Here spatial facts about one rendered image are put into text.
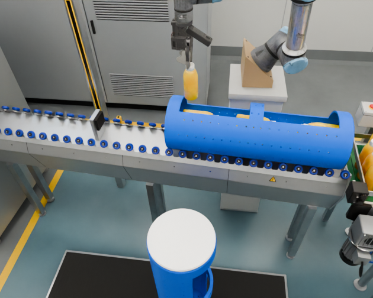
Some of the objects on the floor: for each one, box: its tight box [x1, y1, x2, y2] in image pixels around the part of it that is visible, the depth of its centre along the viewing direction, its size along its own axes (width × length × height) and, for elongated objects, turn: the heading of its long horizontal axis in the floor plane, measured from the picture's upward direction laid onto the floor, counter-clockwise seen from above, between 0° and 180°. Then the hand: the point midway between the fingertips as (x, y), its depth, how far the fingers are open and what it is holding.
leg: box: [155, 183, 166, 216], centre depth 232 cm, size 6×6×63 cm
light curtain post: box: [63, 0, 126, 188], centre depth 219 cm, size 6×6×170 cm
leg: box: [286, 205, 317, 259], centre depth 207 cm, size 6×6×63 cm
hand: (189, 64), depth 143 cm, fingers closed on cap, 4 cm apart
